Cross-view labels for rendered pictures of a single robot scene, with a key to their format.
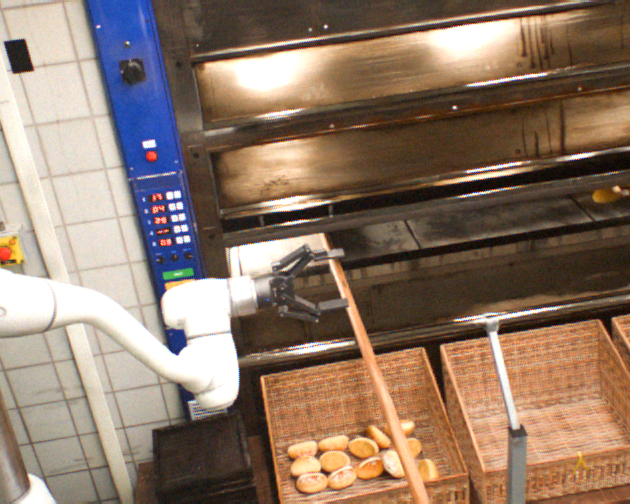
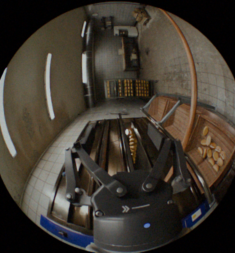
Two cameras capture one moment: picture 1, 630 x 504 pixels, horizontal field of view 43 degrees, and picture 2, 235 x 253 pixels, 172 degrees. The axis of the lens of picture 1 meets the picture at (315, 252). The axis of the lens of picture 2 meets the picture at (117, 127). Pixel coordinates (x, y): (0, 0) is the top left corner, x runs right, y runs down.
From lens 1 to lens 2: 1.74 m
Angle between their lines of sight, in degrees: 63
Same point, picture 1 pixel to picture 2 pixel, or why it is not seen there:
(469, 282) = (158, 152)
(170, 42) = (60, 223)
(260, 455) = (219, 178)
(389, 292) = (166, 170)
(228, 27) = (61, 209)
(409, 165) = (118, 170)
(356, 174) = not seen: hidden behind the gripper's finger
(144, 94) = (71, 236)
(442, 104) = (101, 162)
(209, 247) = not seen: hidden behind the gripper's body
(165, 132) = (87, 238)
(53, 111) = not seen: outside the picture
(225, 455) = (228, 181)
